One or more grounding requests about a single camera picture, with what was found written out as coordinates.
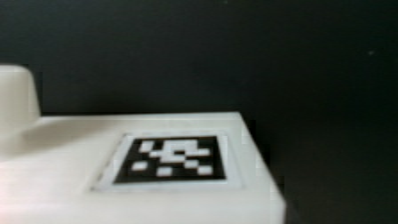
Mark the white front drawer box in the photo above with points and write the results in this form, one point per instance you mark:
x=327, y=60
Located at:
x=128, y=169

